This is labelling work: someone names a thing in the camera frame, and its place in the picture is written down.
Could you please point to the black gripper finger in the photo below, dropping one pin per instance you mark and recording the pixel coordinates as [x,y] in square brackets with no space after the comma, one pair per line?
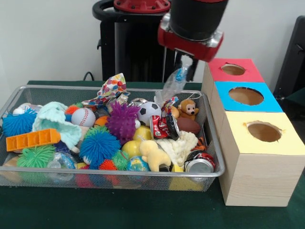
[192,70]
[178,60]

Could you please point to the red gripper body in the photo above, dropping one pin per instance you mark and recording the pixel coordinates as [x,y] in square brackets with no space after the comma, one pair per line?
[190,46]

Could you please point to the crushed clear plastic bottle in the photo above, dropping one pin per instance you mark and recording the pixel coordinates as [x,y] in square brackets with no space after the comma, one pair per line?
[62,161]
[175,82]

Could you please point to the white baseball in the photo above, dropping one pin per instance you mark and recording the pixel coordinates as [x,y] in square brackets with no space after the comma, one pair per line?
[83,117]

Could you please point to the light teal cloth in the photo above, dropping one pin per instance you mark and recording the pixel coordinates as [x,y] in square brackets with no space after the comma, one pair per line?
[54,119]

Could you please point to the blue toy brick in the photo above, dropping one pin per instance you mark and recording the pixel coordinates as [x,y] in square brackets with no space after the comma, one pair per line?
[61,146]

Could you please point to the orange toy brick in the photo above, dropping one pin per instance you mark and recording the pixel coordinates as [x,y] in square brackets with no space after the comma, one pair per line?
[31,139]

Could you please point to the wooden box with three holes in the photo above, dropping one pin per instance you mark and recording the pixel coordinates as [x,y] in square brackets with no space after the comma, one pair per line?
[262,179]

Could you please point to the brown monkey plush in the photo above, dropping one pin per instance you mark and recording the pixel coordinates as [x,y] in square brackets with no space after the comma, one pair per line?
[188,109]

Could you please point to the small soccer ball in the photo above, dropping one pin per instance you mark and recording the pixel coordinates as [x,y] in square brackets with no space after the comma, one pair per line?
[149,112]

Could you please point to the crushed red soda can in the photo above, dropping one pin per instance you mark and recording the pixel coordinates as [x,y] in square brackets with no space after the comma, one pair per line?
[159,127]

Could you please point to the purple spiky ball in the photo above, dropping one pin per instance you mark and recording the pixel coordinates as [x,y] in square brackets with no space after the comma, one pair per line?
[122,122]

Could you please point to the yellow plush animal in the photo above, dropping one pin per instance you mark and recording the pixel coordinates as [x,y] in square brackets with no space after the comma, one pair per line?
[153,155]

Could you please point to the dark green tablecloth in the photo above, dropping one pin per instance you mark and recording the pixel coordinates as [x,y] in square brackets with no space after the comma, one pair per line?
[297,95]
[119,210]

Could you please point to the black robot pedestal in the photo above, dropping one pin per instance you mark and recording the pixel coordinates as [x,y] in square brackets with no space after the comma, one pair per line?
[133,47]

